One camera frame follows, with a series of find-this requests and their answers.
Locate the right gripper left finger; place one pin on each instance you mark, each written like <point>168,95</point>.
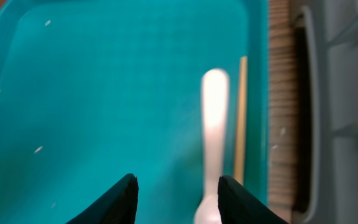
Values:
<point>116,205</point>

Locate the white plastic fork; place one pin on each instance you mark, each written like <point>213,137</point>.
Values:
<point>214,107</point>

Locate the wooden chopstick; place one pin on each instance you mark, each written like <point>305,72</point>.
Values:
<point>241,123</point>

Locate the teal serving tray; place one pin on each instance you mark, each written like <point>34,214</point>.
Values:
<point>93,90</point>

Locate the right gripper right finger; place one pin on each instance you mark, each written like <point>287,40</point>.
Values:
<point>238,206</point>

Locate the grey dishwasher rack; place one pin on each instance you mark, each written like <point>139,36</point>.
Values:
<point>332,38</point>

